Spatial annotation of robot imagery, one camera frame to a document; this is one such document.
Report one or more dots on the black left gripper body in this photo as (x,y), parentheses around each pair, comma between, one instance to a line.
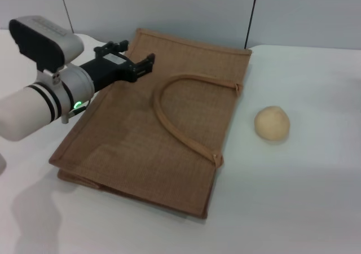
(108,67)

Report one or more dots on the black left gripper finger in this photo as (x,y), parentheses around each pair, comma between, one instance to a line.
(149,60)
(142,72)

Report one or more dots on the round beige egg yolk pastry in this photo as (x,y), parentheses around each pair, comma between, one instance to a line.
(272,124)

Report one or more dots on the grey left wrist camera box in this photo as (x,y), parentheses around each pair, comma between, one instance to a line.
(48,41)

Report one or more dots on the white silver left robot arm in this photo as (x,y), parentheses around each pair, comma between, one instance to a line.
(34,107)

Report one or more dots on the brown woven handbag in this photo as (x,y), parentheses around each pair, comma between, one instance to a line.
(158,124)

